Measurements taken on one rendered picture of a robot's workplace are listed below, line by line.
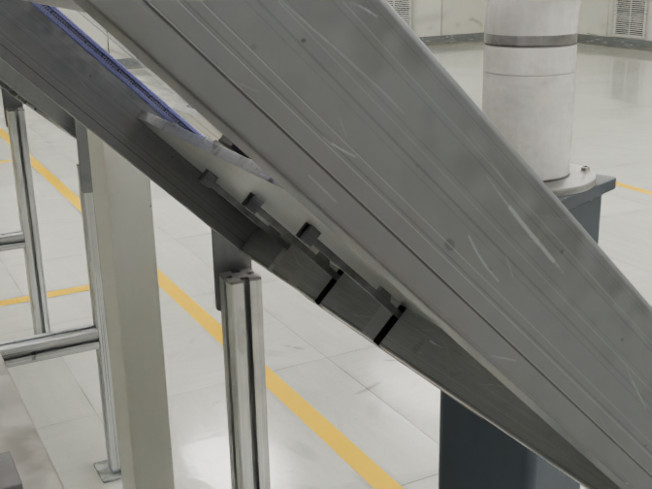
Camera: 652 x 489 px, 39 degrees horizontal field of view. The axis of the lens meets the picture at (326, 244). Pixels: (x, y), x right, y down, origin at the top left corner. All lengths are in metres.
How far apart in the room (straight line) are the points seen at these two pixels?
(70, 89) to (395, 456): 1.23
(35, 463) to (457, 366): 0.35
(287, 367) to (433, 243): 2.05
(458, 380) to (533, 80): 0.58
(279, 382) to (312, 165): 2.01
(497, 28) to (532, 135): 0.14
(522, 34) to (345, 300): 0.49
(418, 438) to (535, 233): 1.71
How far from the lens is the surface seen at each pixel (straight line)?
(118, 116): 0.97
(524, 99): 1.22
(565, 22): 1.22
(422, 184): 0.31
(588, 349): 0.38
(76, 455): 2.07
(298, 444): 2.02
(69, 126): 1.76
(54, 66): 0.95
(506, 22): 1.22
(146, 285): 1.26
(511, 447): 1.35
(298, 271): 0.94
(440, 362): 0.74
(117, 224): 1.22
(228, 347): 1.14
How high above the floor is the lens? 1.01
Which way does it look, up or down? 18 degrees down
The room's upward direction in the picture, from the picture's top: 1 degrees counter-clockwise
